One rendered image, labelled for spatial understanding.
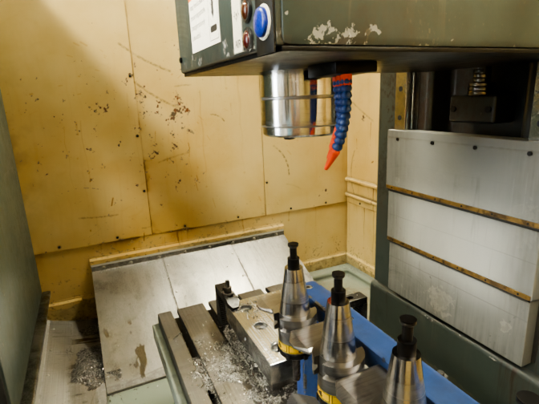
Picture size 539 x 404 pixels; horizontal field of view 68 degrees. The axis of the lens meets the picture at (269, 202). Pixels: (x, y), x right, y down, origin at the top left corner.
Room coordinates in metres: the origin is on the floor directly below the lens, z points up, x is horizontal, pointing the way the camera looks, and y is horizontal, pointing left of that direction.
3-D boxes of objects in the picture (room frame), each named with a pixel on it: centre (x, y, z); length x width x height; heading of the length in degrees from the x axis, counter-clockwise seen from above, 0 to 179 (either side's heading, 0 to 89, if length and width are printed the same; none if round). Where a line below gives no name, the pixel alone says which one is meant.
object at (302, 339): (0.47, -0.05, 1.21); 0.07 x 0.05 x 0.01; 114
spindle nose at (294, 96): (0.82, -0.07, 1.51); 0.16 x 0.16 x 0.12
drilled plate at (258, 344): (0.89, -0.03, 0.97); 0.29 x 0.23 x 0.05; 24
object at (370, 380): (0.37, -0.10, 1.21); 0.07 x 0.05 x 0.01; 114
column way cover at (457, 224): (1.00, -0.48, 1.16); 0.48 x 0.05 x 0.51; 24
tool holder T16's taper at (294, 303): (0.52, -0.03, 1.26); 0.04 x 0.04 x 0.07
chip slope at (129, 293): (1.42, 0.20, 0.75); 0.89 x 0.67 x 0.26; 114
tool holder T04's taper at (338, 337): (0.42, -0.07, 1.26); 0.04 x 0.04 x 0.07
